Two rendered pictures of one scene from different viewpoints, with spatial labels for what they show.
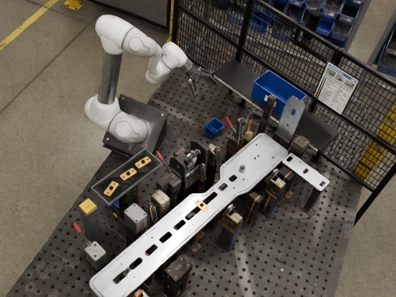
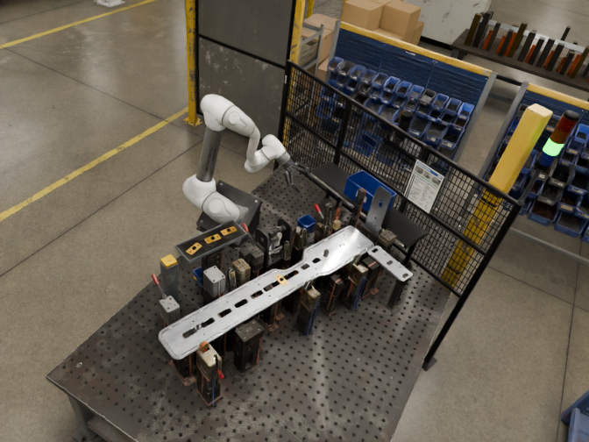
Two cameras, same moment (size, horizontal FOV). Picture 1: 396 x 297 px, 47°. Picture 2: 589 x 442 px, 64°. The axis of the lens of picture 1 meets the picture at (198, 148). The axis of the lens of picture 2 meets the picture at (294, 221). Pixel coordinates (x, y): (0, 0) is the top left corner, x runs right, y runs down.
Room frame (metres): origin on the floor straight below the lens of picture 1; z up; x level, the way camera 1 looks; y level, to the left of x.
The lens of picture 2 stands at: (-0.41, -0.27, 2.97)
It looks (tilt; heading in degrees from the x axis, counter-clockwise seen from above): 42 degrees down; 6
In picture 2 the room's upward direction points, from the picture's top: 10 degrees clockwise
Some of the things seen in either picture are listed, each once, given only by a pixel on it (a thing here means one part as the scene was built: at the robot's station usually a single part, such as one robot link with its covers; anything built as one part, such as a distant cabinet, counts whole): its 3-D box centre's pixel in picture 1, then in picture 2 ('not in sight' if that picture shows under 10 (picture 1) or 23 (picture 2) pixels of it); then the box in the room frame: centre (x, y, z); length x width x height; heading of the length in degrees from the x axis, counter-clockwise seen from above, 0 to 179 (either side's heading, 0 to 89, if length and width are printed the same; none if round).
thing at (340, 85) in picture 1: (335, 88); (423, 186); (2.04, -0.75, 1.30); 0.23 x 0.02 x 0.31; 54
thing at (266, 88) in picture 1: (277, 95); (369, 193); (2.11, -0.45, 1.10); 0.30 x 0.17 x 0.13; 54
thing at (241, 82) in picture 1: (273, 102); (365, 201); (2.12, -0.44, 1.01); 0.90 x 0.22 x 0.03; 54
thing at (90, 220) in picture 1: (91, 228); (171, 290); (1.08, 0.49, 0.92); 0.08 x 0.08 x 0.44; 54
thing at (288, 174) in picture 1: (280, 185); (365, 278); (1.60, -0.54, 0.84); 0.11 x 0.10 x 0.28; 54
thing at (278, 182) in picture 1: (271, 197); (353, 286); (1.48, -0.48, 0.87); 0.12 x 0.09 x 0.35; 54
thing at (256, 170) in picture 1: (200, 208); (279, 282); (1.26, -0.06, 1.00); 1.38 x 0.22 x 0.02; 144
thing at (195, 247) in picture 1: (189, 228); (267, 304); (1.21, -0.02, 0.84); 0.17 x 0.06 x 0.29; 54
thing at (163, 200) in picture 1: (159, 214); (239, 288); (1.24, 0.15, 0.89); 0.13 x 0.11 x 0.38; 54
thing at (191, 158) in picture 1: (187, 177); (271, 256); (1.48, 0.04, 0.94); 0.18 x 0.13 x 0.49; 144
